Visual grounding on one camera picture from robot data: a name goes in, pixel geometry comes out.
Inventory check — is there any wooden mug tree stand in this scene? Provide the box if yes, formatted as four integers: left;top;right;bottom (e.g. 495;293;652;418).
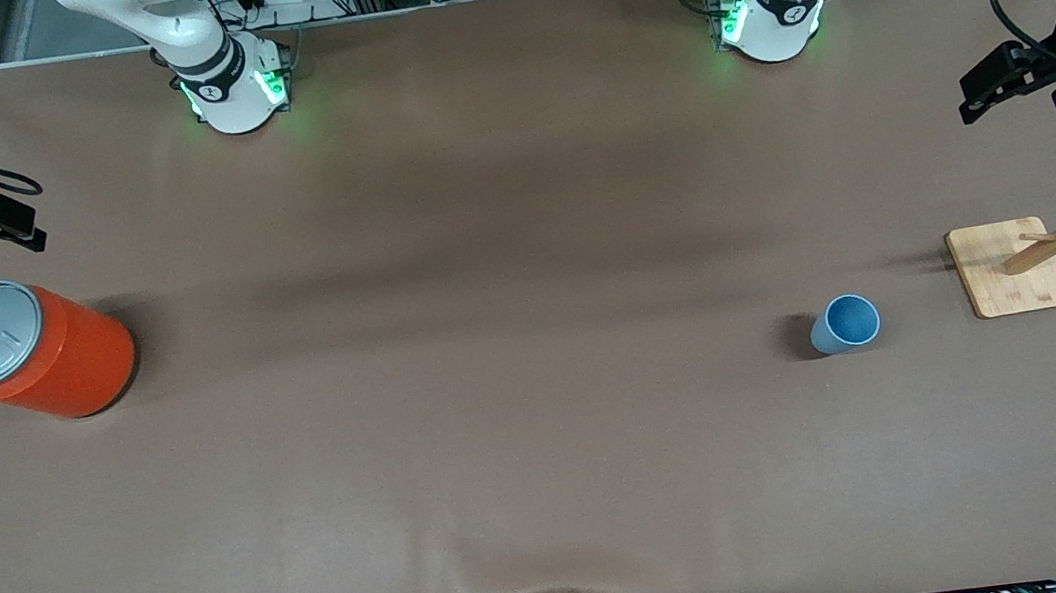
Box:
935;147;1056;325

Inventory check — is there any light blue plastic cup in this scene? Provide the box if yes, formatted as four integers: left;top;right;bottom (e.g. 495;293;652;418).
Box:
804;290;886;359

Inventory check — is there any orange can with grey lid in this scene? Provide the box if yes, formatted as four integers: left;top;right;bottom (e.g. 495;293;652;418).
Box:
0;264;146;431

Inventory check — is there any brown table cover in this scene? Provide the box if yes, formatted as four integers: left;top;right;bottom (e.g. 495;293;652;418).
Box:
0;0;1056;593

